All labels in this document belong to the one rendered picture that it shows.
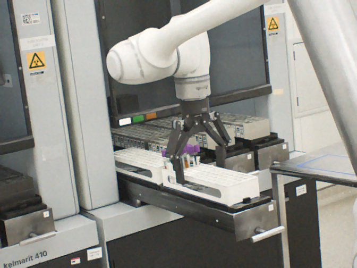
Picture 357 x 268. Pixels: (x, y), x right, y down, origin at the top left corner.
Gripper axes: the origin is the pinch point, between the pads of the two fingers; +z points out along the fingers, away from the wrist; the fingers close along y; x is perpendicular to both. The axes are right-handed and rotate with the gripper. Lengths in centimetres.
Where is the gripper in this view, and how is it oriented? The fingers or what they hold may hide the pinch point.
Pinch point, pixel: (201, 173)
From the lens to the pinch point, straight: 185.2
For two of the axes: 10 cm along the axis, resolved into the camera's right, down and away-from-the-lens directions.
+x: -5.6, -1.2, 8.2
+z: 1.0, 9.7, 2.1
